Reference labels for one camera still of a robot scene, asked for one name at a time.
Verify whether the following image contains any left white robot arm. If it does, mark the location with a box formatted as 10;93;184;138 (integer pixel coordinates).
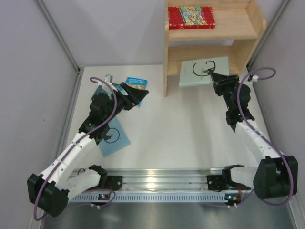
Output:
27;82;149;221

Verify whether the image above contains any left aluminium frame post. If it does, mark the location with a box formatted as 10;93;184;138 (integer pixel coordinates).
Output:
34;0;81;158

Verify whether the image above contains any right aluminium frame post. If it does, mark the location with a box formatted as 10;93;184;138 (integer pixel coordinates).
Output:
249;0;295;156

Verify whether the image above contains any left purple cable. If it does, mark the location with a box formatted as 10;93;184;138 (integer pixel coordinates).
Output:
33;76;120;221

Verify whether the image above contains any pale green Great Gatsby book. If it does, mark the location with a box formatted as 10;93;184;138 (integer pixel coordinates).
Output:
179;57;229;87

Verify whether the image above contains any red illustrated book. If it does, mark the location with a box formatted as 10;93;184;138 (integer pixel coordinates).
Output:
168;6;215;30

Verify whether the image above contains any aluminium mounting rail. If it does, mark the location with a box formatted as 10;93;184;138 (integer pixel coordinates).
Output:
69;168;260;191

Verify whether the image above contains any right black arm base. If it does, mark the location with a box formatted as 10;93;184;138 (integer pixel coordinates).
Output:
206;175;239;192

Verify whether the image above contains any purple cable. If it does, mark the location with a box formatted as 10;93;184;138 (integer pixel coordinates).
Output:
238;67;295;207
33;76;120;221

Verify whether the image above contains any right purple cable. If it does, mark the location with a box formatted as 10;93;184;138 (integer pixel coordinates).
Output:
238;67;295;207

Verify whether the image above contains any bright blue illustrated book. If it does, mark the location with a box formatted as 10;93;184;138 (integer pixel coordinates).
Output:
125;77;149;100

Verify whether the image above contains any wooden two-tier shelf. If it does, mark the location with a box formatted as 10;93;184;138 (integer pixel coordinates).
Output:
163;0;266;95

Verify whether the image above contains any aluminium frame post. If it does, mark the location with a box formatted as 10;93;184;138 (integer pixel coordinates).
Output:
249;0;295;156
34;0;81;158

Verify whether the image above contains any slotted grey cable duct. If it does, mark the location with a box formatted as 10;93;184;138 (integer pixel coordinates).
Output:
71;192;241;203

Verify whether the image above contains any dark blue ocean book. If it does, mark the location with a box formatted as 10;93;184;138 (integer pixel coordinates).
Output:
91;84;112;101

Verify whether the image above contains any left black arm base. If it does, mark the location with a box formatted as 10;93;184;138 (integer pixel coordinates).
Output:
98;176;123;191

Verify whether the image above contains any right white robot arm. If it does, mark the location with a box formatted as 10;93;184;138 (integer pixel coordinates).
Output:
209;71;298;200

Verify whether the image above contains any light blue Gatsby book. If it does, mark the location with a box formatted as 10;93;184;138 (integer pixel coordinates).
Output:
98;118;130;157

